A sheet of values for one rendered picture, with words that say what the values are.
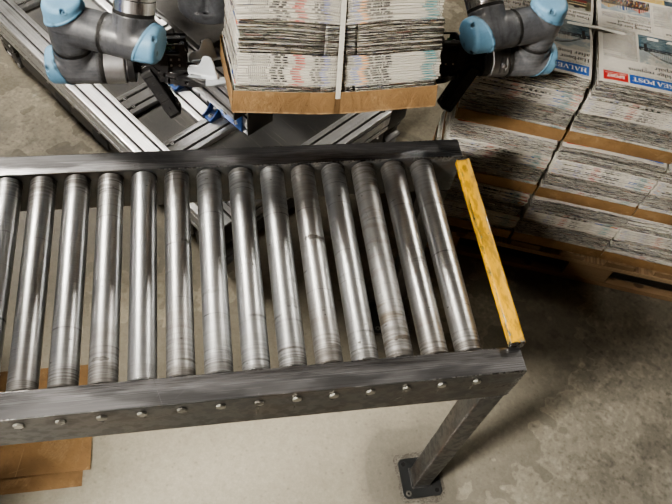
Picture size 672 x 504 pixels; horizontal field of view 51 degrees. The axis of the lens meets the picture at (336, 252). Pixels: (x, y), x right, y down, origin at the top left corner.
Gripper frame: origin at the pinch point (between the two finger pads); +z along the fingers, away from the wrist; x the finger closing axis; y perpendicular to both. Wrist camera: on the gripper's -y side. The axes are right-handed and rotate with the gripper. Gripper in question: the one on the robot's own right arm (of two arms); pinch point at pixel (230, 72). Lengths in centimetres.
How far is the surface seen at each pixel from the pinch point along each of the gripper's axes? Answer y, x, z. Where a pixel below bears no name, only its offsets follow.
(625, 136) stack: -22, 8, 99
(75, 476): -104, -17, -45
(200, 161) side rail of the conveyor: -14.9, -10.2, -7.0
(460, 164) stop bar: -15, -16, 47
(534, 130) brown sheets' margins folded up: -23, 16, 78
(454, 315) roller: -30, -46, 39
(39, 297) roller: -27, -37, -36
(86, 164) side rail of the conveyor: -14.8, -10.0, -29.5
